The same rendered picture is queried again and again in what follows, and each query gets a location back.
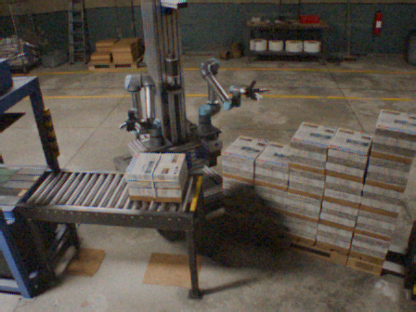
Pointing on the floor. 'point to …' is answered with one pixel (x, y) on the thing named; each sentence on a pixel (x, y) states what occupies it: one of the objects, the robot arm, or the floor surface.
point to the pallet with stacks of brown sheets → (117, 54)
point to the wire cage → (12, 45)
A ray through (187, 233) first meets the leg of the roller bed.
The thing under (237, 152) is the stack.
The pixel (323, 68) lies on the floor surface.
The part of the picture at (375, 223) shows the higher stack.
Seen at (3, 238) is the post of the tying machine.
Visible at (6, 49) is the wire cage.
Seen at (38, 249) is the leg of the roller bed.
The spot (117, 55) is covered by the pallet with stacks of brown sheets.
